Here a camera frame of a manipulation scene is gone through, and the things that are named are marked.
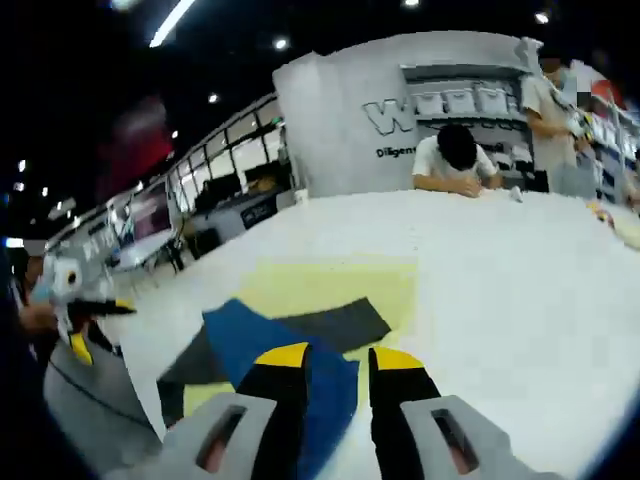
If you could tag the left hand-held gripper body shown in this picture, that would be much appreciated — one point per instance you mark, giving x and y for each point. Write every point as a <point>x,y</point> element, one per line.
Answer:
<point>75,280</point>

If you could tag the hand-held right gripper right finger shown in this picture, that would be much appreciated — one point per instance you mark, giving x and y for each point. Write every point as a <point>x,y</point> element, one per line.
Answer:
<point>400,395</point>

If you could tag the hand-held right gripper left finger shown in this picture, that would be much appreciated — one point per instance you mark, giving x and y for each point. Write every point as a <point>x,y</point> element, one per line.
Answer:
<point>275,395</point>

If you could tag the yellow blue black garment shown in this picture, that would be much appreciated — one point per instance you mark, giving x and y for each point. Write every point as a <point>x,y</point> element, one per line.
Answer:
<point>280,295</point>

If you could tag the person's left hand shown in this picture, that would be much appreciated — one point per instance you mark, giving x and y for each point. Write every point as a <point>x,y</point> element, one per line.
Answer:
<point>37,316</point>

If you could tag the white folding table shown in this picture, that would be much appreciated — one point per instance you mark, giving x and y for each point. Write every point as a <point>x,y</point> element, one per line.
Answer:
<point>150,250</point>

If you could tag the standing display screen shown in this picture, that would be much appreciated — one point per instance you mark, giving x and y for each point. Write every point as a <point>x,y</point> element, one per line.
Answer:
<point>152,212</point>

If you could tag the red hanging banner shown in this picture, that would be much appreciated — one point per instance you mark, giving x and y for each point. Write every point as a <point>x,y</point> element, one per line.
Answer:
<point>135,145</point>

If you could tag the dark low cabinet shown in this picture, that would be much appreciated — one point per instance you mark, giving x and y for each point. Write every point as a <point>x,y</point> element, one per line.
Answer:
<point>235,220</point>

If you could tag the crumpled white paper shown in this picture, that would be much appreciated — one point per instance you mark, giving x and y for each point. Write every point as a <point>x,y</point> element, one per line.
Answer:
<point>517,196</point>

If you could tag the black desktop device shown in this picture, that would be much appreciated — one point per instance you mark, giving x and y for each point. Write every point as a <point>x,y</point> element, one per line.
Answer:
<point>537,181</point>

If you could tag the long ceiling light strip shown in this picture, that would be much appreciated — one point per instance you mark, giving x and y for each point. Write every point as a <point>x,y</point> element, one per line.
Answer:
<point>170,22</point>

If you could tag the light wooden board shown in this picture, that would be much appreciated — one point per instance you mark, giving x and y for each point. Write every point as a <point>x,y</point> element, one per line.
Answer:
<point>627,225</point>

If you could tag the white storage bin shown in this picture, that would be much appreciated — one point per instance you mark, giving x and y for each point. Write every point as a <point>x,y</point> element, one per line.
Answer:
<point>451,102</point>
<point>503,101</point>

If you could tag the grey metal shelf rack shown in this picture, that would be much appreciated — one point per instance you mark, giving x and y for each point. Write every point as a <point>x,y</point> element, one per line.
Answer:
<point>465,75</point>

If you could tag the white shelf rack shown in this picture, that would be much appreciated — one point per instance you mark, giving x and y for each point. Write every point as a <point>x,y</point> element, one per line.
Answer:
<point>617,140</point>

